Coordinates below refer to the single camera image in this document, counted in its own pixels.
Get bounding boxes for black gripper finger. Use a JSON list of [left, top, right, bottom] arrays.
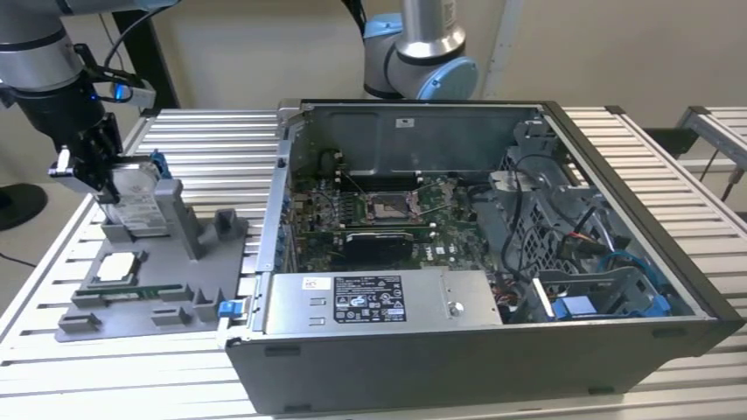
[[49, 112, 125, 206]]

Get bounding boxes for hard disk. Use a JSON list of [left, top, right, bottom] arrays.
[[106, 148, 170, 233]]

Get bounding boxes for grey metal disk bay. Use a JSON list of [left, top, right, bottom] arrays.
[[474, 120, 699, 325]]

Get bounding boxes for black round stand base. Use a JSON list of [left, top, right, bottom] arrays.
[[0, 183, 48, 231]]

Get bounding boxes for silver CPU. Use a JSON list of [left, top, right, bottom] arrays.
[[92, 251, 146, 284]]

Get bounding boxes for grey plastic parts rack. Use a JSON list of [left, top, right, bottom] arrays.
[[52, 177, 250, 343]]

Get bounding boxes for green RAM stick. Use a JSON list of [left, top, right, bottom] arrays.
[[78, 283, 182, 303]]

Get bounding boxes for thin metal locking lever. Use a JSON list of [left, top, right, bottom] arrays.
[[340, 168, 369, 196]]

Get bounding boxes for black RAM slots row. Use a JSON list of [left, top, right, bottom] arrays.
[[336, 171, 425, 193]]

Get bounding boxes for CPU socket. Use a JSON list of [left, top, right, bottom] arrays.
[[364, 190, 418, 224]]

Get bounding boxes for black graphics card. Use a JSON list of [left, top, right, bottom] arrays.
[[340, 230, 416, 269]]

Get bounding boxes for green motherboard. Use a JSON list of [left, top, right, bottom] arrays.
[[288, 172, 502, 272]]

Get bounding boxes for silver power supply unit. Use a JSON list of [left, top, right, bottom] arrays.
[[261, 269, 504, 330]]

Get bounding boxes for open grey PC case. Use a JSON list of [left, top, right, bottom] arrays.
[[224, 98, 747, 416]]

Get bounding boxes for blue drive carrier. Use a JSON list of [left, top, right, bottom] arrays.
[[551, 295, 669, 319]]

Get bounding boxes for aluminium side table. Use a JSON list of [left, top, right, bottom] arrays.
[[640, 104, 747, 205]]

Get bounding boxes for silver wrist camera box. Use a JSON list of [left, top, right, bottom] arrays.
[[106, 78, 157, 109]]

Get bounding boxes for black metal post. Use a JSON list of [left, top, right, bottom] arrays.
[[110, 8, 180, 109]]

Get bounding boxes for black hanging arm cable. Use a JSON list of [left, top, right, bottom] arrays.
[[340, 0, 369, 35]]

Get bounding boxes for black power wire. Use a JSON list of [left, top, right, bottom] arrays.
[[500, 152, 591, 285]]

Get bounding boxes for blue data wire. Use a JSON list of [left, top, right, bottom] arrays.
[[597, 248, 667, 303]]

